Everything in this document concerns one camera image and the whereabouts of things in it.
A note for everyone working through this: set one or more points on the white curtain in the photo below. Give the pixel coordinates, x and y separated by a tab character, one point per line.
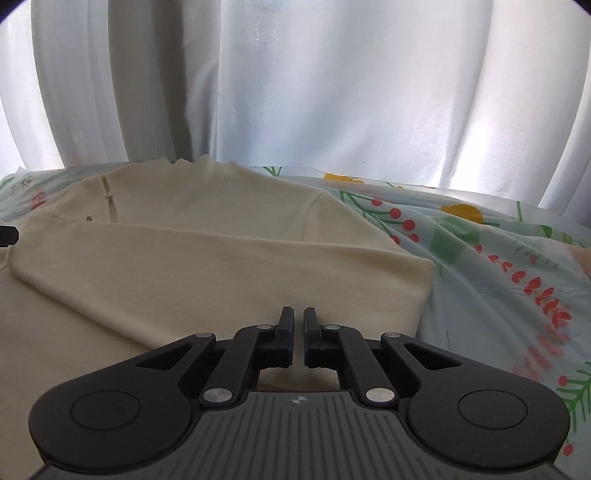
295	78

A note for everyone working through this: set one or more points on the floral printed bed sheet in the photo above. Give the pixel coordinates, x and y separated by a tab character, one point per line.
485	277

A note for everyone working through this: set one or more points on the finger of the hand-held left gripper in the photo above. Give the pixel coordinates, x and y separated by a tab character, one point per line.
6	236

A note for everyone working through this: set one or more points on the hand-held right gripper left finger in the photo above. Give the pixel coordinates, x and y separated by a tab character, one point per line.
290	339

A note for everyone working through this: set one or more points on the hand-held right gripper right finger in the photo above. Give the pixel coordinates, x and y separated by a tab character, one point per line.
306	339

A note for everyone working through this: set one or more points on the cream knit sweater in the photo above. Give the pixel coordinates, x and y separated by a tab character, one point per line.
194	258

